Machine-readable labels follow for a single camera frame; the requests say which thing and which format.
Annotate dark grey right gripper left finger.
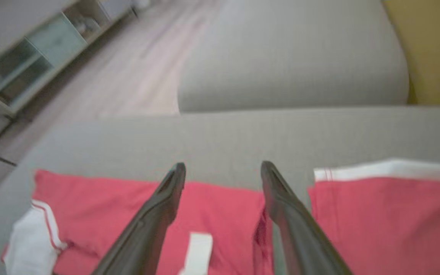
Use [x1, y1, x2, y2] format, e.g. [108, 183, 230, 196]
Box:
[92, 162, 186, 275]

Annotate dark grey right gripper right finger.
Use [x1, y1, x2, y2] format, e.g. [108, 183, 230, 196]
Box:
[260, 160, 354, 275]

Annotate red basketball jersey number 23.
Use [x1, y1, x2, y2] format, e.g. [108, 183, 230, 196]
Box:
[1, 169, 275, 275]

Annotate red shorts with white stripe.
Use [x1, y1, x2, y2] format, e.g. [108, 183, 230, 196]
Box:
[307, 158, 440, 275]

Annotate white cabinet with glass doors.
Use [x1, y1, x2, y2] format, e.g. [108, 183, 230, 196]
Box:
[0, 0, 152, 120]

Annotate wide grey sofa seat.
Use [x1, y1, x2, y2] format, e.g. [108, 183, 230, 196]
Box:
[0, 106, 440, 275]

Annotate grey sofa seat cushion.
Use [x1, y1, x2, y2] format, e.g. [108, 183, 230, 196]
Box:
[177, 0, 410, 114]

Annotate yellow sofa backrest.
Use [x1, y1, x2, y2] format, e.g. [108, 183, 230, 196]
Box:
[382, 0, 440, 107]

